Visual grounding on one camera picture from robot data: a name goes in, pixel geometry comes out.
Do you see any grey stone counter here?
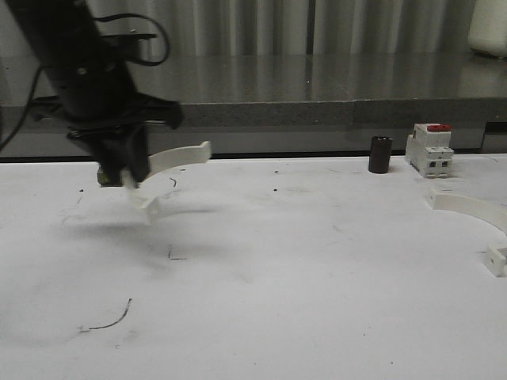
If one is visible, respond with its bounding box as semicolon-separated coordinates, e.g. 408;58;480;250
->
0;53;507;131

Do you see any white half pipe clamp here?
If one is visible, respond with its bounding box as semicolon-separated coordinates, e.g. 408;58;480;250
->
120;141;212;225

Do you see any white circuit breaker red switch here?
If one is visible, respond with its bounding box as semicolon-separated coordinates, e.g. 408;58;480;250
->
405;123;454;178

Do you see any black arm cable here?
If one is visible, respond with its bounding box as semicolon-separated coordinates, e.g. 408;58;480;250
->
0;13;170;151

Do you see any white pleated curtain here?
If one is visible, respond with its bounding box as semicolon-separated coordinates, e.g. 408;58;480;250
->
88;1;475;56

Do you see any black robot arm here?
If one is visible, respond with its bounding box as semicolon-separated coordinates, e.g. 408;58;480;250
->
6;1;183;186

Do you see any white container on counter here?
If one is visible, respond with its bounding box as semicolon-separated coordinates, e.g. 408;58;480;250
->
467;0;506;58

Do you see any brass valve red handwheel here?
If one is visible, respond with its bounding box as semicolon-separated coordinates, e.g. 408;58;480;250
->
97;167;123;188

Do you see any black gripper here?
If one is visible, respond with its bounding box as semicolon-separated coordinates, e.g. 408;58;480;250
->
33;93;183;182

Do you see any dark brown cylinder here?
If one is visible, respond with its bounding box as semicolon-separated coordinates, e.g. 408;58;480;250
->
368;135;393;174

